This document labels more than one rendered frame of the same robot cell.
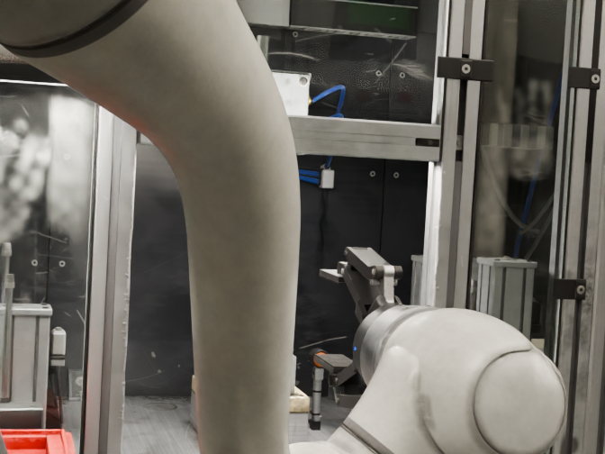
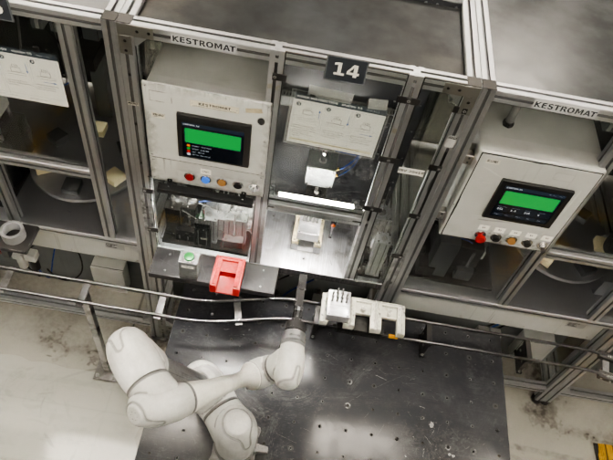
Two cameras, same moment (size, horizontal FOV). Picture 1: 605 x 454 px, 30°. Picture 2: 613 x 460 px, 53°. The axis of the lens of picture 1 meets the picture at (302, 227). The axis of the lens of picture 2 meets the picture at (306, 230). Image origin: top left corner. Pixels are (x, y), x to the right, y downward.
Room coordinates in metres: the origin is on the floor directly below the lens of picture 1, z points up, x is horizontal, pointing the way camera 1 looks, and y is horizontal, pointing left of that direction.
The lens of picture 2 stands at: (-0.12, -0.29, 3.14)
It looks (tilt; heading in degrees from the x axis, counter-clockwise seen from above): 52 degrees down; 12
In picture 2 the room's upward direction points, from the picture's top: 12 degrees clockwise
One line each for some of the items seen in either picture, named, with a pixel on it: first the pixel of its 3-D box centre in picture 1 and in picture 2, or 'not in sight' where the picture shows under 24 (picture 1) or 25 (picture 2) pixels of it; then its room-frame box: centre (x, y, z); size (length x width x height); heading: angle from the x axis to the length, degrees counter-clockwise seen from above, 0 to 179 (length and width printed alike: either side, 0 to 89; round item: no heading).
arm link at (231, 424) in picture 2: not in sight; (234, 430); (0.60, -0.02, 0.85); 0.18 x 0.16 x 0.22; 58
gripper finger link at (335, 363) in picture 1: (338, 363); not in sight; (1.12, -0.04, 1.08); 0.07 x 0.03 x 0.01; 15
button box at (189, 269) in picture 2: not in sight; (190, 263); (1.12, 0.44, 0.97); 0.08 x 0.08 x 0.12; 15
